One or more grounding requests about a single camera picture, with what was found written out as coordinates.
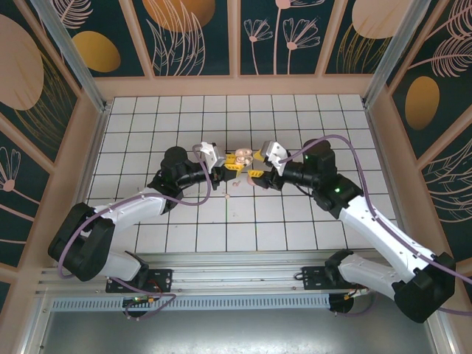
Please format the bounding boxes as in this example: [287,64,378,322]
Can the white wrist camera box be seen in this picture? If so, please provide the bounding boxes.
[198,141,226,174]
[259,139,291,177]

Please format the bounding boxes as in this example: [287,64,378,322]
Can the wall panel orange circle leaves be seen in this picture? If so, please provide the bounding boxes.
[132,0,237,78]

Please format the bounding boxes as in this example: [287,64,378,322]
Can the wall panel pink circle gold lines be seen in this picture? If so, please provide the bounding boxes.
[324,0,406,77]

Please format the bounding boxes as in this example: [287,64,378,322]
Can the aluminium side rail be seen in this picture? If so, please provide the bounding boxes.
[66,105,111,255]
[363,105,412,257]

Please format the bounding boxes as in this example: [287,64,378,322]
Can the wall panel pink leaf outlines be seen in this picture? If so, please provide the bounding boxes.
[420,145,472,263]

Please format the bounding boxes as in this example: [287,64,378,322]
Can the slotted grey cable duct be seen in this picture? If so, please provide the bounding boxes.
[50,294,332,311]

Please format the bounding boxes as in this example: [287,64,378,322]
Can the wall panel single pink flower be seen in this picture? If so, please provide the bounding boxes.
[0,121,52,268]

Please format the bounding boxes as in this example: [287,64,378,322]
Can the wall panel pink circle gold grass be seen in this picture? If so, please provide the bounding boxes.
[0,0,80,167]

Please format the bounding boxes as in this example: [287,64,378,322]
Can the wall panel pink flowers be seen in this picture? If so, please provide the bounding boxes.
[239,0,327,77]

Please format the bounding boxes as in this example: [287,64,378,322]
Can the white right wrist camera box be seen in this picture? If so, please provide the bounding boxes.
[259,139,291,177]

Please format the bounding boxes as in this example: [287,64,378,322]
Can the grey metal base plate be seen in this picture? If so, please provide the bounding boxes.
[35,308,443,354]

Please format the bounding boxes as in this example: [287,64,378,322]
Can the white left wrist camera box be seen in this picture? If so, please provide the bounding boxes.
[198,141,226,174]

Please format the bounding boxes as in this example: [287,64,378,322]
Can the wall panel gold oval pink leaves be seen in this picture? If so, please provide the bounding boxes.
[386,0,472,160]

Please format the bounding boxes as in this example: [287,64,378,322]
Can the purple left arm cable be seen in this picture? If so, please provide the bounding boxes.
[58,144,215,322]

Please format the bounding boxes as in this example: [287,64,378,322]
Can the pink earbud charging case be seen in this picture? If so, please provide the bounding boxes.
[234,146,255,167]

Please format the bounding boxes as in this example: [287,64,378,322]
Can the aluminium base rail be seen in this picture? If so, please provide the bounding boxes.
[36,251,436,296]

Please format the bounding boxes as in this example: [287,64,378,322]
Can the aluminium corner post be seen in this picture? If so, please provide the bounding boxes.
[362,0,442,110]
[31,0,111,114]

